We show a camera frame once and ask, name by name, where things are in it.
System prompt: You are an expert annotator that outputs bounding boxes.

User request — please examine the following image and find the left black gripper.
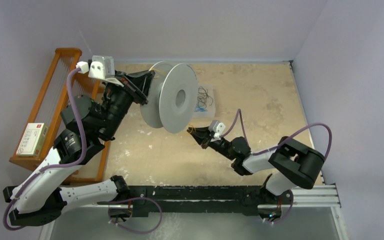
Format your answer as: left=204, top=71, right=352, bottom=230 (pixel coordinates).
left=98, top=69, right=154, bottom=140

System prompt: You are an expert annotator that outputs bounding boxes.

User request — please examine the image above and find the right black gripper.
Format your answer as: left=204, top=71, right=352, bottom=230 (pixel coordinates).
left=186, top=125, right=236, bottom=161

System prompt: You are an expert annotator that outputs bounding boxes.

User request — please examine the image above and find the grey cable spool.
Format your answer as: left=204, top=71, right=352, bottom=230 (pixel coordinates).
left=140, top=61, right=199, bottom=134

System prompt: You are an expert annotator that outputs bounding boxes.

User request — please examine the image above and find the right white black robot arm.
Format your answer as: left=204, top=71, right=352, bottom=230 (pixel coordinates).
left=187, top=126, right=326, bottom=204

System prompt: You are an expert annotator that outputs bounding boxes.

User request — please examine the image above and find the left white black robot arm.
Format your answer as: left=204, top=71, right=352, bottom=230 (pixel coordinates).
left=2, top=70, right=155, bottom=231

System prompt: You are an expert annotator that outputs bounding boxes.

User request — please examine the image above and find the clear plastic compartment tray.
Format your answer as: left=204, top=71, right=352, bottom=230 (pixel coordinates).
left=192, top=84, right=216, bottom=119

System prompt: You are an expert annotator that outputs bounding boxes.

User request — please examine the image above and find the orange wooden rack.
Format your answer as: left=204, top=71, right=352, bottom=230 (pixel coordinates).
left=9, top=47, right=120, bottom=185

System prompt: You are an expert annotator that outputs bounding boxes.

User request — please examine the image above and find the white red cardboard box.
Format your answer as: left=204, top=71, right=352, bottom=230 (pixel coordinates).
left=15, top=122, right=49, bottom=157

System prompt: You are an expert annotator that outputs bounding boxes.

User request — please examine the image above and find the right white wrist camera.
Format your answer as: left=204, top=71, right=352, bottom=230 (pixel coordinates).
left=208, top=120, right=226, bottom=141

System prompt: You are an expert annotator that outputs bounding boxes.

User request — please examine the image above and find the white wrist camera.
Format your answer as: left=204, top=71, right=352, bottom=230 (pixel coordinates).
left=208, top=120, right=226, bottom=141
left=76, top=55, right=124, bottom=87

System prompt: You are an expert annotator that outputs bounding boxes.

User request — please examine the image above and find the black wire bundle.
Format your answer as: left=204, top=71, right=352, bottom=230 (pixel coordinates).
left=195, top=86, right=214, bottom=109

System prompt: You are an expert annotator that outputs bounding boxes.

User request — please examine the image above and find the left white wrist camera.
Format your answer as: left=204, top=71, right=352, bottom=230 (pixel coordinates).
left=76, top=55, right=124, bottom=87

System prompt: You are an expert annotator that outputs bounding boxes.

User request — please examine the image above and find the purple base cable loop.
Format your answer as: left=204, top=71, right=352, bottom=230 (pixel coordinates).
left=107, top=194, right=165, bottom=234

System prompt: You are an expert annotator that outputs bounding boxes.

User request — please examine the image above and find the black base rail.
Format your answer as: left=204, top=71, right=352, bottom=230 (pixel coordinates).
left=109, top=185, right=294, bottom=218

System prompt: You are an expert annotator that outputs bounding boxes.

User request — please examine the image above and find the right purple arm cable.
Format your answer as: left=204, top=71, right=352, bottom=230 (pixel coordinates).
left=221, top=108, right=333, bottom=162

